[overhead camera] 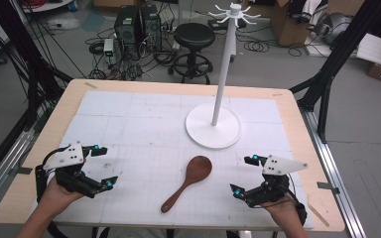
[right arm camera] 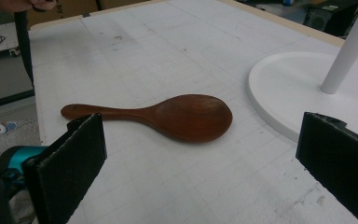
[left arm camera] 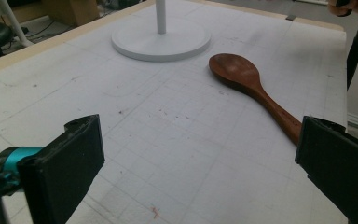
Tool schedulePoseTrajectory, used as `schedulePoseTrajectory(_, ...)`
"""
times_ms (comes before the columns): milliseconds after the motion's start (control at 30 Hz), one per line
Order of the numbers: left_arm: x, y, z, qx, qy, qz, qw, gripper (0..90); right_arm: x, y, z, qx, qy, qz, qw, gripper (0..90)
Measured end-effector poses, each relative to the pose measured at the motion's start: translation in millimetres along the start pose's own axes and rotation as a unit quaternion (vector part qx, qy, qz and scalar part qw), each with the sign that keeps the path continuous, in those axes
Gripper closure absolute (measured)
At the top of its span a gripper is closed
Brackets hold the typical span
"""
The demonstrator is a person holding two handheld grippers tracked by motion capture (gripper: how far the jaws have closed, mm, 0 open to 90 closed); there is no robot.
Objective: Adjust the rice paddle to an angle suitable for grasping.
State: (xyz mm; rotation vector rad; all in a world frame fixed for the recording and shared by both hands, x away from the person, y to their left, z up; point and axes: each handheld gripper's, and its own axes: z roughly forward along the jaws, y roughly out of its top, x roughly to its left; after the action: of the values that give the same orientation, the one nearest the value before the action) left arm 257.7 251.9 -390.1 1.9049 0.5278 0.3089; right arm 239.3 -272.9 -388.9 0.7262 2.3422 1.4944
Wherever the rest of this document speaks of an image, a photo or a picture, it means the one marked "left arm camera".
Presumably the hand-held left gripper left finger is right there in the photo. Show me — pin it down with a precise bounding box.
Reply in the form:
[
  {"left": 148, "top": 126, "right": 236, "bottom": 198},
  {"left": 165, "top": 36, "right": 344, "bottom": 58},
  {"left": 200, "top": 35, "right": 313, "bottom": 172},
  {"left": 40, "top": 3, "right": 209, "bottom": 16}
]
[{"left": 17, "top": 114, "right": 105, "bottom": 224}]

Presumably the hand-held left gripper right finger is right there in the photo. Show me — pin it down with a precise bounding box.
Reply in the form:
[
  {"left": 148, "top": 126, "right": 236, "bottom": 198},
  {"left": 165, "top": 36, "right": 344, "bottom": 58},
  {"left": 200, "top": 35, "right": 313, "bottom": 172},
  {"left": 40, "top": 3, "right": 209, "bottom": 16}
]
[{"left": 295, "top": 115, "right": 358, "bottom": 224}]

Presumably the brown wooden spoon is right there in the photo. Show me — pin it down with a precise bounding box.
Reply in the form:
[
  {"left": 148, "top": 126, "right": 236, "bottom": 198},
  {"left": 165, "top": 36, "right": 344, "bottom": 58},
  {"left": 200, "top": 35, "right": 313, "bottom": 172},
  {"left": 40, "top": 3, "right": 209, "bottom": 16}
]
[{"left": 208, "top": 52, "right": 303, "bottom": 147}]

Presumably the white hook rack stand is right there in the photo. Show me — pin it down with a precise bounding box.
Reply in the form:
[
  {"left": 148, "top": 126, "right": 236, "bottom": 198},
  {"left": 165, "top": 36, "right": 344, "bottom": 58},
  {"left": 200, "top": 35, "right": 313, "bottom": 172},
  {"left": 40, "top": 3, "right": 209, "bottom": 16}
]
[{"left": 111, "top": 0, "right": 213, "bottom": 63}]

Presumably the white grid paper mat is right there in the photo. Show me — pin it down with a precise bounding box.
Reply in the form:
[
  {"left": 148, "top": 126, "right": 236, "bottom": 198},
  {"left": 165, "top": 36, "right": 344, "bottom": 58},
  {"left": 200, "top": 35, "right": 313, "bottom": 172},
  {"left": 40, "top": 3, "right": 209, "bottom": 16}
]
[{"left": 0, "top": 0, "right": 349, "bottom": 224}]

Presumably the white metal tube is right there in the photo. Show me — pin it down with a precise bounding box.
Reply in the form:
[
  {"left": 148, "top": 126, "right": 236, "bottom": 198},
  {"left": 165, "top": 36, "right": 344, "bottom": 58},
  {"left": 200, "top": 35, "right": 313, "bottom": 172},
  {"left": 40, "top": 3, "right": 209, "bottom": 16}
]
[{"left": 0, "top": 0, "right": 35, "bottom": 48}]

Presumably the cardboard box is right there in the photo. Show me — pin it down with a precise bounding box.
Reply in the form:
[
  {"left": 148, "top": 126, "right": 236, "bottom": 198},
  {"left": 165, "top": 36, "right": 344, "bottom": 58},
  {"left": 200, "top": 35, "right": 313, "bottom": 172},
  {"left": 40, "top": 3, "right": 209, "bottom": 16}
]
[{"left": 41, "top": 0, "right": 101, "bottom": 28}]

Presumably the tangle of black floor cables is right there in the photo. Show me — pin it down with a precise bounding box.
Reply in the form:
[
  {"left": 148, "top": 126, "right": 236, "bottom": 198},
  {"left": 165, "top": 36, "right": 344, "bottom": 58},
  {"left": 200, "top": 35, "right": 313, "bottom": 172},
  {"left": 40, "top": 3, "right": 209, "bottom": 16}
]
[{"left": 10, "top": 20, "right": 59, "bottom": 45}]

